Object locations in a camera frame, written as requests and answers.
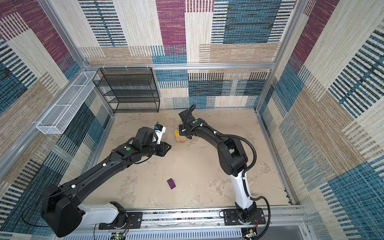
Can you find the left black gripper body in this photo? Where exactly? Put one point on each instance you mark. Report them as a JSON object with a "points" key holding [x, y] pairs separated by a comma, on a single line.
{"points": [[160, 150]]}

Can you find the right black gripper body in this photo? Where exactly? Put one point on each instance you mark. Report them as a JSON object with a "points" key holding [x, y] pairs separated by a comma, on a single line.
{"points": [[183, 130]]}

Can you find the wood block pair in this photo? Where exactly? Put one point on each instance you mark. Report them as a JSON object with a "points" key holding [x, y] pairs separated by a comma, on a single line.
{"points": [[180, 139]]}

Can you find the purple block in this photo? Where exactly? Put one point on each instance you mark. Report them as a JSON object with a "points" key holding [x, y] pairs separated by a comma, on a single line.
{"points": [[171, 183]]}

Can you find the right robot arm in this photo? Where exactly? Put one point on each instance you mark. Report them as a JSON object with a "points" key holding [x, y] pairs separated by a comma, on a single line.
{"points": [[236, 157]]}

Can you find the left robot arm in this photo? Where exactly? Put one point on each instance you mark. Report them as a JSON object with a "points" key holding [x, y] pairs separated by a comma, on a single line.
{"points": [[62, 206]]}

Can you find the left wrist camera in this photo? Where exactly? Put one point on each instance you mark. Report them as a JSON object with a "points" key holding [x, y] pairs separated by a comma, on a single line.
{"points": [[159, 131]]}

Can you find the black wire shelf rack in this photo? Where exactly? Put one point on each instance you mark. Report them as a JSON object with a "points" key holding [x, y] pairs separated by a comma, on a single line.
{"points": [[128, 90]]}

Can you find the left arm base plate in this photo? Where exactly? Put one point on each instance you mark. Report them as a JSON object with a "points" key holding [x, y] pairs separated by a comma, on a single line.
{"points": [[133, 220]]}

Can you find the aluminium front rail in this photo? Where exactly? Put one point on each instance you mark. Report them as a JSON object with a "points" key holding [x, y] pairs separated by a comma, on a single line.
{"points": [[283, 223]]}

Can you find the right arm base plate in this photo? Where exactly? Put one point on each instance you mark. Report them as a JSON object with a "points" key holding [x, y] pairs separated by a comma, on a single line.
{"points": [[231, 217]]}

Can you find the white mesh wall basket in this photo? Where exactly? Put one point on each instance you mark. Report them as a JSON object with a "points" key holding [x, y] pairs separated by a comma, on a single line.
{"points": [[57, 119]]}

